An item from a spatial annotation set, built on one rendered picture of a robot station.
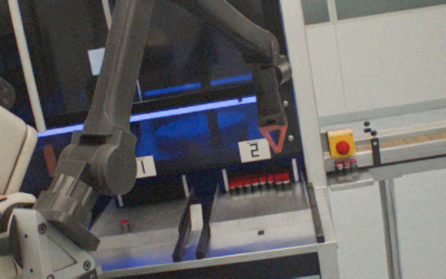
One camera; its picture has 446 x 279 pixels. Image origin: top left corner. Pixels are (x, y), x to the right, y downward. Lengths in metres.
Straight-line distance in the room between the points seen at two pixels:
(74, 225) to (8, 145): 0.21
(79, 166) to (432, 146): 1.27
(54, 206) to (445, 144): 1.35
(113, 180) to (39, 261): 0.16
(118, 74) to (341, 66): 5.50
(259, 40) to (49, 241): 0.70
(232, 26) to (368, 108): 5.28
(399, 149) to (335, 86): 4.53
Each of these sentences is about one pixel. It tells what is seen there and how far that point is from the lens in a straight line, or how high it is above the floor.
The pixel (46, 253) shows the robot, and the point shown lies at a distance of 0.88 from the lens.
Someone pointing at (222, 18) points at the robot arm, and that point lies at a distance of 1.25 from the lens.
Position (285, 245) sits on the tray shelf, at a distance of 1.45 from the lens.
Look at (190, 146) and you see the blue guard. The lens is 1.79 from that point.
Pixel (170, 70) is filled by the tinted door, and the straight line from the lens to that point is 1.76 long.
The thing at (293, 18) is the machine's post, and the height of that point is 1.37.
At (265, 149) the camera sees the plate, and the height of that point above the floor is 1.02.
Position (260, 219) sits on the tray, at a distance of 1.56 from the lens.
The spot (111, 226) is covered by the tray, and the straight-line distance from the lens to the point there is 1.80.
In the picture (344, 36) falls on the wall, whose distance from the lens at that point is 6.38.
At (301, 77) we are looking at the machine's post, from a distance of 1.74.
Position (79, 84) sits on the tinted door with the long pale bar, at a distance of 1.83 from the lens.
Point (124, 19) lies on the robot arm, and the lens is 1.02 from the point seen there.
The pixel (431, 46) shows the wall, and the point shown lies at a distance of 6.56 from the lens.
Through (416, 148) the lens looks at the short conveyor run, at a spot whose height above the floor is 0.92.
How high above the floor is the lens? 1.46
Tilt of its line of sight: 13 degrees down
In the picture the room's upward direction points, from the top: 10 degrees counter-clockwise
